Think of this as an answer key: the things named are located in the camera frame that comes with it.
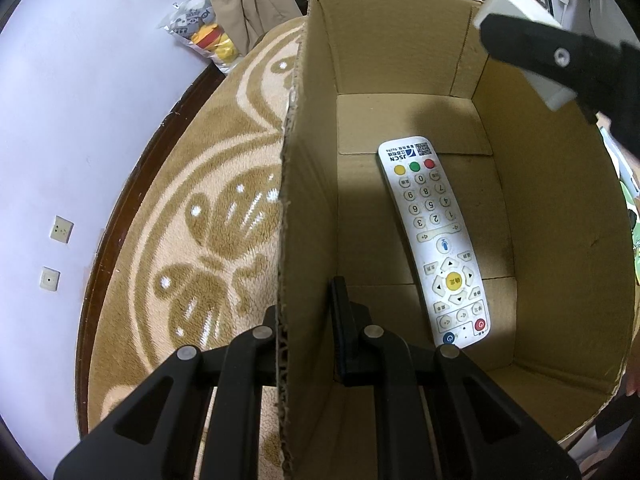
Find dark wooden baseboard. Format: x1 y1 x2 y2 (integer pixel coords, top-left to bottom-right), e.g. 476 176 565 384
74 67 226 431

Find brown cardboard box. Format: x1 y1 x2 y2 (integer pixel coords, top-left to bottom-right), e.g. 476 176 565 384
276 0 636 480

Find white remote control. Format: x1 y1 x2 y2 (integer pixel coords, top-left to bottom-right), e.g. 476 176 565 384
377 136 492 351

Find white square plastic box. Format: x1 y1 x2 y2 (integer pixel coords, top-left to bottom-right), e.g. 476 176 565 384
471 0 576 112

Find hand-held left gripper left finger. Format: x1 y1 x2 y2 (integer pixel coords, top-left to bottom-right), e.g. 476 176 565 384
52 304 281 480

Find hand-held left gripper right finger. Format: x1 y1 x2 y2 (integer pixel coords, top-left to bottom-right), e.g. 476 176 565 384
329 276 583 480

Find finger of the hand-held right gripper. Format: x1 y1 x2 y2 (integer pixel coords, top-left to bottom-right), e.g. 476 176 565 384
479 11 640 153

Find bag of plush toys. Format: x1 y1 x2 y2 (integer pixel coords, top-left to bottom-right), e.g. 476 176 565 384
159 0 242 75

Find beige patterned rug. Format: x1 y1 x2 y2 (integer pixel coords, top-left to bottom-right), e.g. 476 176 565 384
75 16 308 480

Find beige coat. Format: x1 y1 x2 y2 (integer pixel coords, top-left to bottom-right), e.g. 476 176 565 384
194 0 304 57

